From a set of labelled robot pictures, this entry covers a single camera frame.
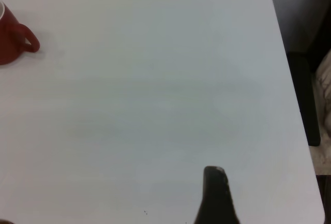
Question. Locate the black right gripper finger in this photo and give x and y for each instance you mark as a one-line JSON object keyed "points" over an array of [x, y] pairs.
{"points": [[216, 200]]}

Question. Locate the red ceramic mug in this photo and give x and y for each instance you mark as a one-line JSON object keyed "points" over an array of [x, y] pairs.
{"points": [[7, 37]]}

